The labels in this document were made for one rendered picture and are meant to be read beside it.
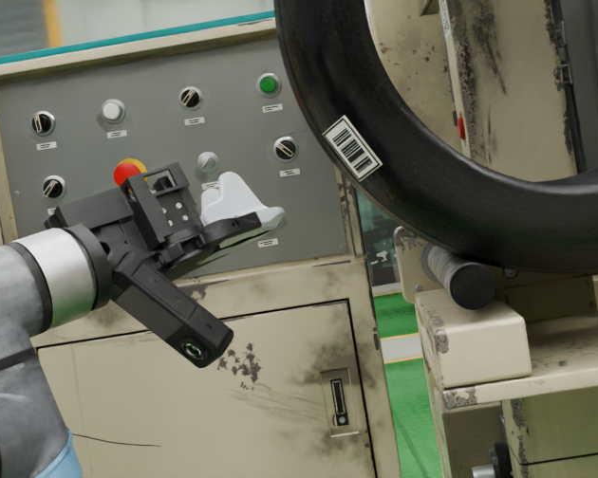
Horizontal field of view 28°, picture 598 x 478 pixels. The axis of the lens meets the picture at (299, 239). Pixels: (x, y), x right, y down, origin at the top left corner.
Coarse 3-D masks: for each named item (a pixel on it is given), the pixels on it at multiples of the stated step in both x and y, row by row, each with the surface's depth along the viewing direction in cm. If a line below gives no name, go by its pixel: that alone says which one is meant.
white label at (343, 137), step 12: (348, 120) 114; (336, 132) 116; (348, 132) 115; (336, 144) 117; (348, 144) 116; (360, 144) 115; (348, 156) 117; (360, 156) 116; (372, 156) 114; (360, 168) 116; (372, 168) 115; (360, 180) 117
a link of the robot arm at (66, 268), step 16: (16, 240) 92; (32, 240) 92; (48, 240) 92; (64, 240) 92; (32, 256) 97; (48, 256) 91; (64, 256) 91; (80, 256) 92; (48, 272) 90; (64, 272) 91; (80, 272) 92; (48, 288) 98; (64, 288) 91; (80, 288) 92; (96, 288) 94; (64, 304) 91; (80, 304) 92; (64, 320) 92
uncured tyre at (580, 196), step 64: (320, 0) 113; (320, 64) 114; (320, 128) 118; (384, 128) 114; (384, 192) 117; (448, 192) 114; (512, 192) 113; (576, 192) 113; (512, 256) 117; (576, 256) 116
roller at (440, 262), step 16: (432, 256) 143; (448, 256) 129; (448, 272) 119; (464, 272) 115; (480, 272) 115; (448, 288) 117; (464, 288) 115; (480, 288) 115; (464, 304) 115; (480, 304) 115
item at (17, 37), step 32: (0, 0) 178; (32, 0) 178; (64, 0) 178; (96, 0) 178; (128, 0) 178; (160, 0) 177; (192, 0) 177; (224, 0) 177; (256, 0) 177; (0, 32) 179; (32, 32) 178; (64, 32) 178; (96, 32) 178; (128, 32) 178; (160, 32) 177
